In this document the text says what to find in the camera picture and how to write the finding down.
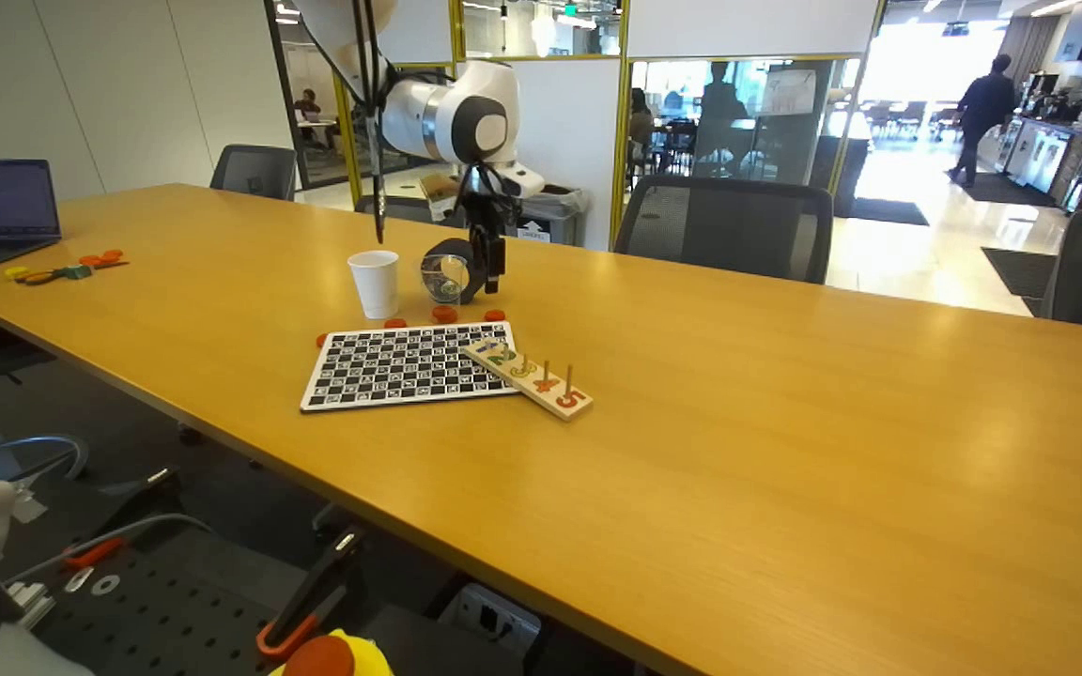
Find dark mesh office chair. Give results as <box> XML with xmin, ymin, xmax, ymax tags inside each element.
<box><xmin>212</xmin><ymin>144</ymin><xmax>296</xmax><ymax>198</ymax></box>

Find white paper cup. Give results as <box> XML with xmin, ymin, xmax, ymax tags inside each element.
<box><xmin>351</xmin><ymin>248</ymin><xmax>397</xmax><ymax>323</ymax></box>

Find person in white shirt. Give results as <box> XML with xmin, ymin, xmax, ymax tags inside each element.
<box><xmin>947</xmin><ymin>52</ymin><xmax>1018</xmax><ymax>189</ymax></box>

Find red yellow emergency stop button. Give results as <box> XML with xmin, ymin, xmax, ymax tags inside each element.
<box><xmin>269</xmin><ymin>631</ymin><xmax>395</xmax><ymax>676</ymax></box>

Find checkered marker calibration board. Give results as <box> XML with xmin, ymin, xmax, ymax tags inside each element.
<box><xmin>302</xmin><ymin>323</ymin><xmax>510</xmax><ymax>412</ymax></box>

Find black tape roll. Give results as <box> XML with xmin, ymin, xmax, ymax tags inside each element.
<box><xmin>420</xmin><ymin>241</ymin><xmax>470</xmax><ymax>305</ymax></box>

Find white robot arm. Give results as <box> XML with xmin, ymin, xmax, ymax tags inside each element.
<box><xmin>296</xmin><ymin>0</ymin><xmax>546</xmax><ymax>305</ymax></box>

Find wooden number peg board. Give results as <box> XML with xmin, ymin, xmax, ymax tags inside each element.
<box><xmin>470</xmin><ymin>338</ymin><xmax>592</xmax><ymax>420</ymax></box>

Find colourful toy pieces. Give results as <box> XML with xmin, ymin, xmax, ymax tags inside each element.
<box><xmin>4</xmin><ymin>248</ymin><xmax>127</xmax><ymax>286</ymax></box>

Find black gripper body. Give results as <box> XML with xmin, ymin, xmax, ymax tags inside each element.
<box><xmin>457</xmin><ymin>164</ymin><xmax>517</xmax><ymax>248</ymax></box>

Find black office chair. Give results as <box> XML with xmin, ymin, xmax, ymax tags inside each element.
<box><xmin>615</xmin><ymin>174</ymin><xmax>834</xmax><ymax>286</ymax></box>

